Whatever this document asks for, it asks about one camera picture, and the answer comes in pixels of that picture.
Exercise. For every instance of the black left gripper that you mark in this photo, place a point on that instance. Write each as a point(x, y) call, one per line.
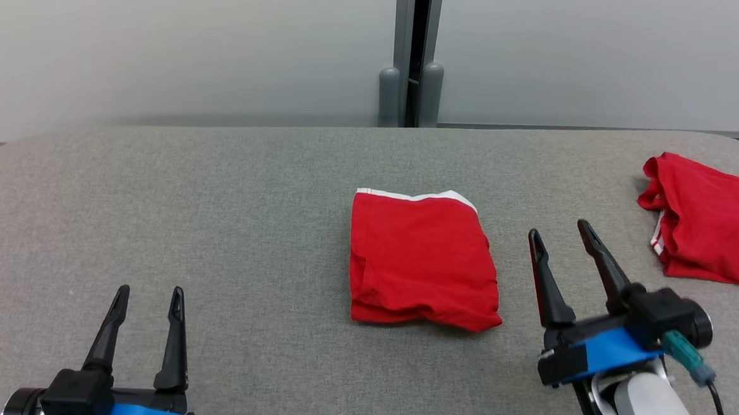
point(144, 398)

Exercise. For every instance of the grey cylindrical post foot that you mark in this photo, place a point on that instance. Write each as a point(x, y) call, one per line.
point(389, 98)
point(431, 97)

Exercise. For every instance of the red white-trimmed printed garment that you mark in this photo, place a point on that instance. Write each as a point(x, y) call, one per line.
point(710, 219)
point(423, 261)

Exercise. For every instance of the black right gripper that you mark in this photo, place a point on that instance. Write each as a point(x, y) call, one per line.
point(564, 363)

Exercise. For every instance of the blue right camera bracket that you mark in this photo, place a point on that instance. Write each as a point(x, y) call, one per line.
point(615, 353)

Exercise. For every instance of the grey partition frame post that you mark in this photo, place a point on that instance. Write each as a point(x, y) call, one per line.
point(404, 19)

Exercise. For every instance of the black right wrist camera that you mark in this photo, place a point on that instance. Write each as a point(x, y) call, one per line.
point(661, 311)

